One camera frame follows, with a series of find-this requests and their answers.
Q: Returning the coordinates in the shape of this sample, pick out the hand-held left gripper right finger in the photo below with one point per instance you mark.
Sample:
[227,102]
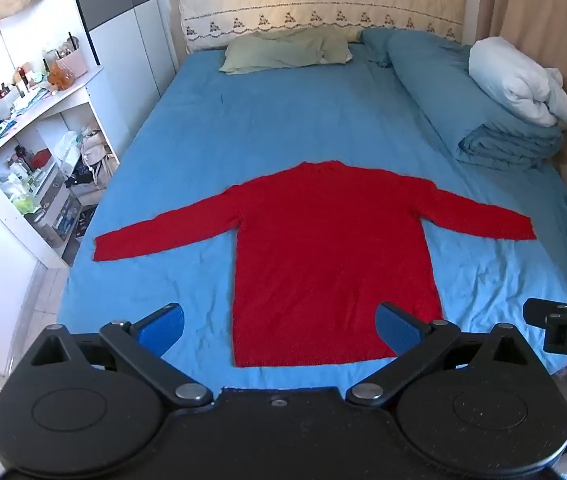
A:
[398,332]

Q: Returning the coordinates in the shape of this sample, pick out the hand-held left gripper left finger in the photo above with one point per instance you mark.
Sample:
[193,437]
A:
[163,332]

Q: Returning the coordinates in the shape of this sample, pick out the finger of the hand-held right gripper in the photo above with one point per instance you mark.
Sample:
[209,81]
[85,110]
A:
[536,310]

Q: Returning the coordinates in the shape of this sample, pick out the red knit sweater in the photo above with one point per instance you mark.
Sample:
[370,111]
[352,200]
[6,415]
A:
[333,240]

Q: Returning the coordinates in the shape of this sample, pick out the beige cloth bag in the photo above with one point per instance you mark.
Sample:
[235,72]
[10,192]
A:
[95,150]

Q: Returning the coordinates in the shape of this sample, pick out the white plastic bag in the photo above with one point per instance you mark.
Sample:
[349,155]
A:
[67,152]

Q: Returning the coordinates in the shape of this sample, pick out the red box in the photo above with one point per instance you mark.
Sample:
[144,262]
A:
[41,158]

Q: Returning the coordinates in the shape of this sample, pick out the white folded duvet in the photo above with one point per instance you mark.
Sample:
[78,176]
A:
[508,80]

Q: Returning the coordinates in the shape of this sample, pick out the folded blue duvet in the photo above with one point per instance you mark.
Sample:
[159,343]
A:
[428,85]

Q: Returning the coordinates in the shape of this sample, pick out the bed with blue sheet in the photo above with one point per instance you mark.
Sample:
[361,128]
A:
[283,110]

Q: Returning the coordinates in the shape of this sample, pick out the white shelf unit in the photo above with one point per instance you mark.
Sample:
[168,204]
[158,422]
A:
[70,99]

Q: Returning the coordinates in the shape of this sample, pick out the orange plush toy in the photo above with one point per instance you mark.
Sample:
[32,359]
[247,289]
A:
[60,78]

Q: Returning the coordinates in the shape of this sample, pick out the white and grey wardrobe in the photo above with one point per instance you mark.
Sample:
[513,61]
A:
[123,60]

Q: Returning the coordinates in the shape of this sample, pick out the pink storage container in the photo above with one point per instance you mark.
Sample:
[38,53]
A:
[73,65]

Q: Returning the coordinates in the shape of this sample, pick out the beige curtain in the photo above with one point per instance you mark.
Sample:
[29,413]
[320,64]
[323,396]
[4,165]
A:
[553,20]

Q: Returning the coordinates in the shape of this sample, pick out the pale green pillow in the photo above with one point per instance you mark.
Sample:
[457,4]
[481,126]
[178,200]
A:
[283,50]

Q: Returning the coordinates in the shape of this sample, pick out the cream embroidered headboard cover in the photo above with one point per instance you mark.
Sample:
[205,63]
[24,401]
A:
[313,5]

